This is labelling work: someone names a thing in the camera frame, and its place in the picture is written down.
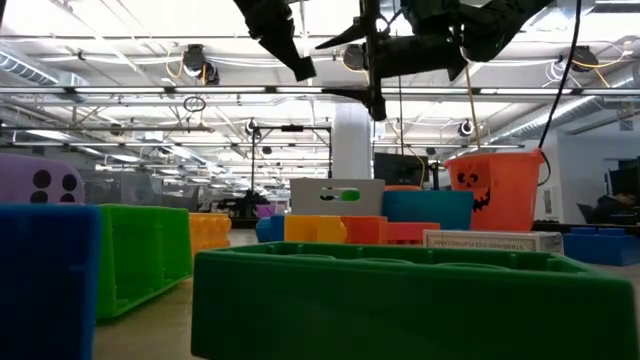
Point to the grey plastic tray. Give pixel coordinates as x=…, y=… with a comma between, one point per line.
x=125, y=190

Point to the black background robot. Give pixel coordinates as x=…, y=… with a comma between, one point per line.
x=245, y=205

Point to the clear grey plastic bin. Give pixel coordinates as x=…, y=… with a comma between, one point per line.
x=310, y=197

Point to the orange pumpkin bucket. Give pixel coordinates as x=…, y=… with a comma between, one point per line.
x=510, y=195

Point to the dark background screen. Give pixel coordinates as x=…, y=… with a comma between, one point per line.
x=625, y=177

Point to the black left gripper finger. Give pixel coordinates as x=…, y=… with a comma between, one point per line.
x=292, y=55

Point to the person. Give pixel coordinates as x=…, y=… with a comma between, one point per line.
x=612, y=207

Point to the white building pillar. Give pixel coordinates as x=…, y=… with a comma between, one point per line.
x=351, y=140

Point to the orange toy block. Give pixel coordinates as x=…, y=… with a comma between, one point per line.
x=365, y=230

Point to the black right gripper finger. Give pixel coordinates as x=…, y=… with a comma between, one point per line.
x=350, y=36
x=375, y=105

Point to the purple foam die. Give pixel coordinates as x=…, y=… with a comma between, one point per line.
x=20, y=175

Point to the long ceiling light bar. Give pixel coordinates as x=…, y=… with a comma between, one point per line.
x=225, y=91

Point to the green toy block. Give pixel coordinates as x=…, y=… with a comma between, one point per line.
x=350, y=195

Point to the black background monitor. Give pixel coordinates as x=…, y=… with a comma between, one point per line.
x=400, y=170

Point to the small blue toy brick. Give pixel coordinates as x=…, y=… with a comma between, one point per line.
x=600, y=247

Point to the red-orange flat toy brick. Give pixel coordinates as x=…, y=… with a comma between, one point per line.
x=410, y=233

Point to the yellow studded toy brick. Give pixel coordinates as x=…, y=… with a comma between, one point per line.
x=210, y=232

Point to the purple background box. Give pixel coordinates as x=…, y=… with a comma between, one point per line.
x=270, y=210

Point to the large blue toy block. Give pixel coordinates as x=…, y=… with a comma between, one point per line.
x=270, y=230

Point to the black background frame stand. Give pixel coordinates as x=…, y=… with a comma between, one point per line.
x=292, y=129

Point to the dark laptop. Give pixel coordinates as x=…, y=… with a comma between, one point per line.
x=586, y=214

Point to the yellow toy block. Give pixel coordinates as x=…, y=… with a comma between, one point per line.
x=315, y=230

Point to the silver-backed playing card box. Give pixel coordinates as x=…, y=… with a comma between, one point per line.
x=480, y=241

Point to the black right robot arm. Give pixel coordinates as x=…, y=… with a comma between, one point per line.
x=490, y=25

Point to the teal plastic tray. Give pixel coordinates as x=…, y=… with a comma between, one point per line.
x=425, y=210

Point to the dark green toy brick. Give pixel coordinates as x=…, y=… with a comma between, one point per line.
x=400, y=310

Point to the bright green toy brick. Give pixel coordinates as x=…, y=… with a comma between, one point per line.
x=145, y=260

